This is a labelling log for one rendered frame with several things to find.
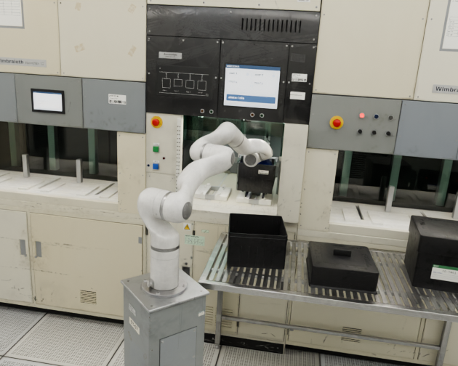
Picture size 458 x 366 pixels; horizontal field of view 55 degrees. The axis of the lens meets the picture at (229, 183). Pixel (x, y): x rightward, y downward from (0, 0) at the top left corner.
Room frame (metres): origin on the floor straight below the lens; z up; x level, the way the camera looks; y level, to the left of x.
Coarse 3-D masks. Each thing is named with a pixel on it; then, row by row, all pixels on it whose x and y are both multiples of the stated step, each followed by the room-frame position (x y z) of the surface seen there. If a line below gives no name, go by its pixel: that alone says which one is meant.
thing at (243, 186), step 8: (240, 160) 2.56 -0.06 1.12; (272, 160) 2.69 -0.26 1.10; (240, 168) 2.53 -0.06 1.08; (248, 168) 2.52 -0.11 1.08; (256, 168) 2.51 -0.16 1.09; (264, 168) 2.50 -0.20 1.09; (272, 168) 2.50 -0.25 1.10; (240, 176) 2.53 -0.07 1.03; (248, 176) 2.52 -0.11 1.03; (256, 176) 2.51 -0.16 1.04; (264, 176) 2.51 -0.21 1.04; (272, 176) 2.50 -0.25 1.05; (240, 184) 2.53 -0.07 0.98; (248, 184) 2.53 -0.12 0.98; (256, 184) 2.52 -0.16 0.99; (264, 184) 2.51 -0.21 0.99; (272, 184) 2.50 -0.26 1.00; (264, 192) 2.51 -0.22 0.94
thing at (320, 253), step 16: (320, 256) 1.83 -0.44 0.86; (336, 256) 1.84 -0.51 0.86; (352, 256) 1.85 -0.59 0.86; (368, 256) 1.86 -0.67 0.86; (320, 272) 1.72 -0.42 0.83; (336, 272) 1.72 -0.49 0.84; (352, 272) 1.71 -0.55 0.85; (368, 272) 1.70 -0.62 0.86; (336, 288) 1.71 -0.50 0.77; (352, 288) 1.71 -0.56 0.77; (368, 288) 1.70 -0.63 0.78
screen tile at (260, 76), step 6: (258, 72) 2.30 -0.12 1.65; (258, 78) 2.30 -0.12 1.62; (264, 78) 2.30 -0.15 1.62; (270, 78) 2.30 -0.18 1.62; (276, 78) 2.29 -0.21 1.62; (270, 84) 2.30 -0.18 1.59; (276, 84) 2.29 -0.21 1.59; (252, 90) 2.31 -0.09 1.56; (258, 90) 2.30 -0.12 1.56; (264, 90) 2.30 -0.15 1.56; (270, 90) 2.29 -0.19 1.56
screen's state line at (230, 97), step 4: (228, 96) 2.33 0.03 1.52; (232, 96) 2.32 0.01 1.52; (236, 96) 2.32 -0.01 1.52; (240, 96) 2.32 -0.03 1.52; (244, 96) 2.31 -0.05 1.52; (248, 96) 2.31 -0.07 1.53; (252, 96) 2.31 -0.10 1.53; (256, 96) 2.30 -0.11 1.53; (232, 100) 2.32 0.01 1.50; (236, 100) 2.32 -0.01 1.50; (240, 100) 2.32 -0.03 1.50; (244, 100) 2.31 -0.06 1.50; (248, 100) 2.31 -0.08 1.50; (252, 100) 2.31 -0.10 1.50; (256, 100) 2.30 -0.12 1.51; (260, 100) 2.30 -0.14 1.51; (264, 100) 2.30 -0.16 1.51; (268, 100) 2.30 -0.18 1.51; (272, 100) 2.29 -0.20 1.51
